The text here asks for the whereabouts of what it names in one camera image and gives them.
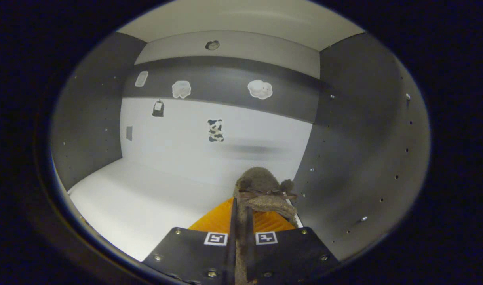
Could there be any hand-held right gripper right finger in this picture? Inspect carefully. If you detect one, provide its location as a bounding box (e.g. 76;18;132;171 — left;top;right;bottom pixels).
245;206;341;285

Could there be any white shoe cabinet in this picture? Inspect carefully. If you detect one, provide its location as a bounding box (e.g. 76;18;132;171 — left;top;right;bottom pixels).
49;0;431;264

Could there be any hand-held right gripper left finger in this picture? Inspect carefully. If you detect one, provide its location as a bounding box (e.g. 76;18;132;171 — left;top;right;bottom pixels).
142;197;237;285

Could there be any brown fuzzy shoe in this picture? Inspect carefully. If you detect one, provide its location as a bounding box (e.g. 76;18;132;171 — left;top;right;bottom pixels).
233;166;299;285

